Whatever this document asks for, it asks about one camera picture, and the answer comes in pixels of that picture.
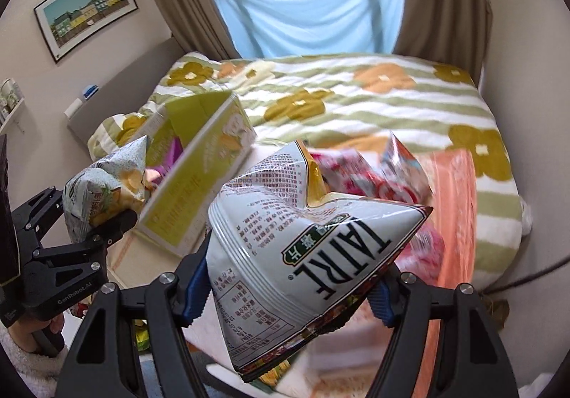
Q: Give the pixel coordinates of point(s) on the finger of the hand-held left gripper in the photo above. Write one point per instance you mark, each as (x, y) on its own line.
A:
(38, 211)
(111, 226)

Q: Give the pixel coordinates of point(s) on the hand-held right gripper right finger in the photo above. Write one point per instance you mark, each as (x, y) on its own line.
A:
(383, 302)

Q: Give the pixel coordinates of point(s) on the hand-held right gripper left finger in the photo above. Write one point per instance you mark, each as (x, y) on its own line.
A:
(196, 291)

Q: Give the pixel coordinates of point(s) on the green white chips bag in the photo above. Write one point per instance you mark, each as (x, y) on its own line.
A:
(102, 184)

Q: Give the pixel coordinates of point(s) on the white printed snack bag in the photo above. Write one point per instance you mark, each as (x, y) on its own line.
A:
(285, 246)

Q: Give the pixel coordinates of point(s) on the green cardboard box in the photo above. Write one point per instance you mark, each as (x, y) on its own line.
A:
(200, 175)

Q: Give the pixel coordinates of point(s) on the light blue snack packet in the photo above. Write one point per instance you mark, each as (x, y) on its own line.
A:
(407, 166)

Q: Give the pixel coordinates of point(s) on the person's left forearm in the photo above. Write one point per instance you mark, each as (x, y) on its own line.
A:
(18, 373)

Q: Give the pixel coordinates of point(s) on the person's left hand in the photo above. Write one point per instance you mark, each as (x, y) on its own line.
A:
(51, 326)

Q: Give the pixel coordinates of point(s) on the pink snack packet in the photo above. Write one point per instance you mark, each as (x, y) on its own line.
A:
(427, 246)

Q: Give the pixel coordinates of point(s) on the purple snack packet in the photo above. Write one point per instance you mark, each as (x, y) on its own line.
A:
(171, 157)

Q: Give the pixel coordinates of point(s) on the white small box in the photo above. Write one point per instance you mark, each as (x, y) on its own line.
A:
(73, 108)

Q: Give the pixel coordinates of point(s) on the orange patterned carton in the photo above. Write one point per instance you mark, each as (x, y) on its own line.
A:
(454, 220)

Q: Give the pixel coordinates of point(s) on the ceramic jar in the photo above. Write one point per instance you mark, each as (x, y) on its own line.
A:
(9, 91)

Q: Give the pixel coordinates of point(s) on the blue white small object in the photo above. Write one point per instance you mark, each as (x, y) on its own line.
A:
(90, 91)

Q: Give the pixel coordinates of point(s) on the red white snack packet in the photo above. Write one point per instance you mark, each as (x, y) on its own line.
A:
(347, 175)

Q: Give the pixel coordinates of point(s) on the grey headboard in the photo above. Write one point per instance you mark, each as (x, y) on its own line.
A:
(129, 77)

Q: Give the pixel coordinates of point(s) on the floral striped blanket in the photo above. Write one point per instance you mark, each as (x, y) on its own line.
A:
(356, 99)

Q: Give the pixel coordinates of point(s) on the light blue window cloth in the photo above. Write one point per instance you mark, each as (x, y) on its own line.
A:
(303, 15)

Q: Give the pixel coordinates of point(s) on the white wall shelf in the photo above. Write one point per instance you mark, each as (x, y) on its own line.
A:
(11, 117)

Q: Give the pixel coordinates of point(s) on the framed wall picture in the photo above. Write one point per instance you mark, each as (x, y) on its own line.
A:
(84, 10)

